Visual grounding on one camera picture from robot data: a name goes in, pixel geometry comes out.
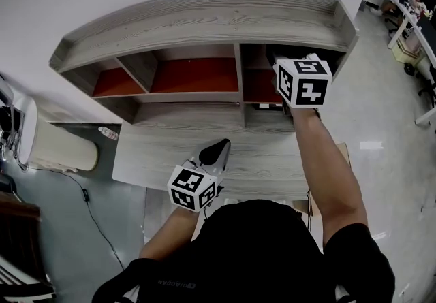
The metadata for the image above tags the light wood-grain table top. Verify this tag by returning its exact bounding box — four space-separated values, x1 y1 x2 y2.
111 121 309 201

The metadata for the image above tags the person's black shirt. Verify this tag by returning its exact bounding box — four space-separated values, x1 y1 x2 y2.
90 199 396 303

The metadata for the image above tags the black office chair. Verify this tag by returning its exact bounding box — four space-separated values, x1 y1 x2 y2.
403 63 436 105

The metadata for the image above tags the cream cylindrical appliance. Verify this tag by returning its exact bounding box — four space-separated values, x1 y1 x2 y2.
16 97 99 172

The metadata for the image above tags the framed deer picture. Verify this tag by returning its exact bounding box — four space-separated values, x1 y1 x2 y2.
255 103 285 112

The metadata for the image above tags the white slatted rack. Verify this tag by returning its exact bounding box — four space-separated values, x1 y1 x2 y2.
0 255 57 302

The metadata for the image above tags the white office desk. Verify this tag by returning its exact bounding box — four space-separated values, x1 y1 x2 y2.
362 0 436 129

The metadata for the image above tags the person's left forearm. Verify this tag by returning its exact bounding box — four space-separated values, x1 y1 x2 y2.
138 206 205 261

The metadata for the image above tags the white device with cables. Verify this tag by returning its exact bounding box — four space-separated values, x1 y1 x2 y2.
0 73 38 170

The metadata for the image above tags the person's right forearm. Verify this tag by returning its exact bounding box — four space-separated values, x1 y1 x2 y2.
292 107 369 248

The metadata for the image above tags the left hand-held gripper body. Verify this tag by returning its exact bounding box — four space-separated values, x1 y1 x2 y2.
166 159 225 213

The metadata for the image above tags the clear plastic bottle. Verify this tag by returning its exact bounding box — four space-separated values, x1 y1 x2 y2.
97 126 119 141

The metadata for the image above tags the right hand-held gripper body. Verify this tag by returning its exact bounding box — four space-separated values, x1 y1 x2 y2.
271 52 333 117

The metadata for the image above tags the brown wooden cabinet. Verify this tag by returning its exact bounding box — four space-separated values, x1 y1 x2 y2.
0 192 42 285

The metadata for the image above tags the grey wooden shelf unit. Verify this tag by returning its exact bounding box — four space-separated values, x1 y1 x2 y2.
49 0 360 129

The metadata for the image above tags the black power cable with adapter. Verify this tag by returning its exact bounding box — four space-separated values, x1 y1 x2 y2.
20 165 125 270

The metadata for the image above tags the flat cardboard box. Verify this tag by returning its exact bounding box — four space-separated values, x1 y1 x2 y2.
292 141 351 217

